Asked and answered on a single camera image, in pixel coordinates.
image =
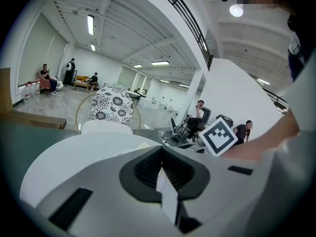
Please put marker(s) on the clear water bottle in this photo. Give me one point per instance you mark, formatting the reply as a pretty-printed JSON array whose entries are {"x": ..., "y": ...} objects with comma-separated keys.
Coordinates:
[
  {"x": 27, "y": 94},
  {"x": 37, "y": 89}
]

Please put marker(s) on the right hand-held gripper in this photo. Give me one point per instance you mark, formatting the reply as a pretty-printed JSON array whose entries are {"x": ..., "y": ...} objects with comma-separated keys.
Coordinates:
[{"x": 218, "y": 137}]

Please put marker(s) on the round ceiling lamp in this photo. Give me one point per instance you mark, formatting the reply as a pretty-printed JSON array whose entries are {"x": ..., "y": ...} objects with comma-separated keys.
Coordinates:
[{"x": 236, "y": 10}]

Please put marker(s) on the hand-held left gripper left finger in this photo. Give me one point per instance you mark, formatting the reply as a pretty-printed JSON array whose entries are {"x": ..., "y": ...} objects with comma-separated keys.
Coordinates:
[{"x": 103, "y": 206}]

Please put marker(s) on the wooden bench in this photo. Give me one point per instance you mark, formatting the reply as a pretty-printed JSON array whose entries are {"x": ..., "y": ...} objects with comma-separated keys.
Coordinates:
[{"x": 34, "y": 120}]

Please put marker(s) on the floral black and white chair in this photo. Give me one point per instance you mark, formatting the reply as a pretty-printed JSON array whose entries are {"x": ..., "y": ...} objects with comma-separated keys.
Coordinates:
[{"x": 111, "y": 106}]

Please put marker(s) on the wooden panel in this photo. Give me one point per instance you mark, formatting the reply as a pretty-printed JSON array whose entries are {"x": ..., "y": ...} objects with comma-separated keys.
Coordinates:
[{"x": 5, "y": 90}]

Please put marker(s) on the person's right forearm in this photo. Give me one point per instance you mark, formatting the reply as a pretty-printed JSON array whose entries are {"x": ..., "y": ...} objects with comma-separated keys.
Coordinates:
[{"x": 261, "y": 142}]

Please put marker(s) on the long ceiling light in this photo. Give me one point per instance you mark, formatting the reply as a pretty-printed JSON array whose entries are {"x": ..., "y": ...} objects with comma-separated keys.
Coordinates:
[
  {"x": 92, "y": 47},
  {"x": 160, "y": 63},
  {"x": 90, "y": 24}
]

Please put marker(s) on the orange sofa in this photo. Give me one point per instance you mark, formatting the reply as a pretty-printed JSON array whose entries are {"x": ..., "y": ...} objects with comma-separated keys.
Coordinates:
[{"x": 82, "y": 78}]

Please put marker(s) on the black balcony railing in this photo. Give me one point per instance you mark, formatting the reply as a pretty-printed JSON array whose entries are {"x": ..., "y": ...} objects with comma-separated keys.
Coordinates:
[{"x": 187, "y": 18}]

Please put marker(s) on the gold-rimmed round glass table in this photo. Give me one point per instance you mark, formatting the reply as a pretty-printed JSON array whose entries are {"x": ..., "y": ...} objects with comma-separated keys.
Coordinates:
[{"x": 80, "y": 112}]

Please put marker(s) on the low wooden coffee table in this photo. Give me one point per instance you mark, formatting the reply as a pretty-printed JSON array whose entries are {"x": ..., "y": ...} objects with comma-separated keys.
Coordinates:
[{"x": 81, "y": 85}]

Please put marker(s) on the black office chair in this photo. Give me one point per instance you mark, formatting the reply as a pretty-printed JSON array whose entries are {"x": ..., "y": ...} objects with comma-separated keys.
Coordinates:
[{"x": 207, "y": 115}]

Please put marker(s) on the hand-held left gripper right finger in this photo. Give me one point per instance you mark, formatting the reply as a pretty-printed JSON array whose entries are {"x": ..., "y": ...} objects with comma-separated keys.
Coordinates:
[{"x": 222, "y": 194}]

